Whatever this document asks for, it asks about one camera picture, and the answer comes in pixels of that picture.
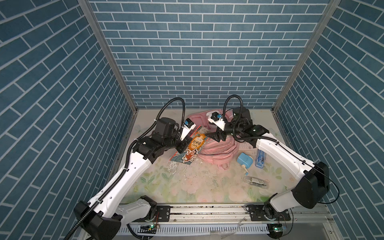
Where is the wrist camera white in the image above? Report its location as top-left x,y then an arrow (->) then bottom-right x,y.
180,118 -> 196,141
207,112 -> 226,131

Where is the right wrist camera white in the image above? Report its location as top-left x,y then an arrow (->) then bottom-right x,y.
207,112 -> 226,131

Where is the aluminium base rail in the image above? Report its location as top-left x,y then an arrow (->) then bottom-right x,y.
116,203 -> 342,240

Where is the colourful comic book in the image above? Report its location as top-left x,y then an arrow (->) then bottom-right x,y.
170,126 -> 210,165

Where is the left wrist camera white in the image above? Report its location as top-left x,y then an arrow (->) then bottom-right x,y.
180,118 -> 196,141

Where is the blue geometry set case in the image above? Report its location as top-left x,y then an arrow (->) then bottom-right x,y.
255,150 -> 266,169

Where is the clear plastic pencil case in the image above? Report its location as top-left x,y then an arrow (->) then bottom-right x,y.
244,176 -> 268,189

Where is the light blue pencil sharpener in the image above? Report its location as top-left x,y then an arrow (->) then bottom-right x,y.
237,153 -> 254,176

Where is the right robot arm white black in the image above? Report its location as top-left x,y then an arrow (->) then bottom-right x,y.
207,95 -> 335,221

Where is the pink student backpack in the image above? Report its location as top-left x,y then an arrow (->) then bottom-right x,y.
187,109 -> 241,170

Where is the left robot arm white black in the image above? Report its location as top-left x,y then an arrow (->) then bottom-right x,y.
65,97 -> 196,240

